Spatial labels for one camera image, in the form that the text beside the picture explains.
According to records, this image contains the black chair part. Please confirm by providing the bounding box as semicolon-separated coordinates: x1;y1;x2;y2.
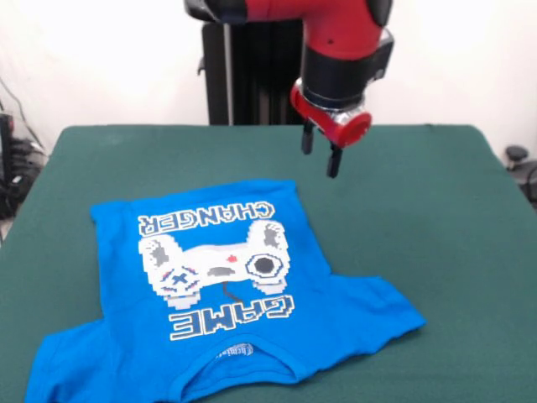
504;144;537;211

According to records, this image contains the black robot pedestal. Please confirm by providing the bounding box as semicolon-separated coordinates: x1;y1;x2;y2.
184;0;362;126

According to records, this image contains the blue printed t-shirt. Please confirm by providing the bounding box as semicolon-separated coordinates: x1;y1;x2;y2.
23;179;428;403

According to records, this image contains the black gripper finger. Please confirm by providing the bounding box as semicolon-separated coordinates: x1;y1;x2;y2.
326;142;344;179
300;120;315;156

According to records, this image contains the dark green table cloth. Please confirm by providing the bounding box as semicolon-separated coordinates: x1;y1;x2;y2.
0;123;537;403

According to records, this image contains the black cable bundle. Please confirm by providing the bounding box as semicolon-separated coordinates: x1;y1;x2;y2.
0;75;50;222

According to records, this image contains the black electronics box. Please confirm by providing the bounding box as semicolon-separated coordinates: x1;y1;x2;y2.
0;112;17;186

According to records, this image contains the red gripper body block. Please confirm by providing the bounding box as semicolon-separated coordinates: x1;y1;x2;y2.
289;79;373;149

